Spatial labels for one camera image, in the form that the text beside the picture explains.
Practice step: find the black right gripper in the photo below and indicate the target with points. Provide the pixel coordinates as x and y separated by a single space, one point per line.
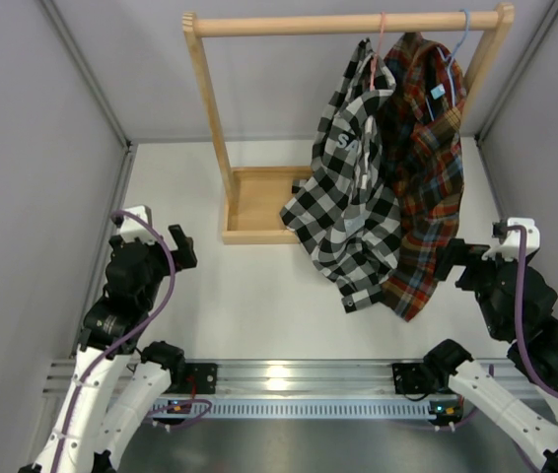
457 253

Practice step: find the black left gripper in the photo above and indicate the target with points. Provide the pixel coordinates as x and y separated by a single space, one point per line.
184 254

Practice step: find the black white checked shirt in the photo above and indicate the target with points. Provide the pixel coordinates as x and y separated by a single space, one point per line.
346 216

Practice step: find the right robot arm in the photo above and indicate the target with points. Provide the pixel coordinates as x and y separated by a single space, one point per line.
517 305

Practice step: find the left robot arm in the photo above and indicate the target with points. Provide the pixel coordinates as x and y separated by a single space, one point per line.
94 427

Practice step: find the red brown plaid shirt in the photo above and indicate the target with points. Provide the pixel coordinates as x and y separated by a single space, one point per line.
422 162

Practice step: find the wooden clothes rack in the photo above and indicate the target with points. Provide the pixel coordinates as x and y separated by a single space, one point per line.
254 196

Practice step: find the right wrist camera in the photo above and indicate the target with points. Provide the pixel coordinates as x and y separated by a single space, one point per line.
516 236

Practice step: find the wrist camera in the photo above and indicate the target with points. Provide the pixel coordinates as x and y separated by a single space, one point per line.
516 236
134 224

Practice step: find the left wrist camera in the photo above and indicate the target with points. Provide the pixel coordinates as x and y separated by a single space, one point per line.
134 224

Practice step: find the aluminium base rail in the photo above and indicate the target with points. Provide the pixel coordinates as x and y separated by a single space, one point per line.
293 379

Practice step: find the perforated cable duct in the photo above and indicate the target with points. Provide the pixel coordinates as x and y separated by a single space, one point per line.
334 409

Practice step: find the blue wire hanger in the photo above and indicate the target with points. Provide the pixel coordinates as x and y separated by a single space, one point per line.
458 47

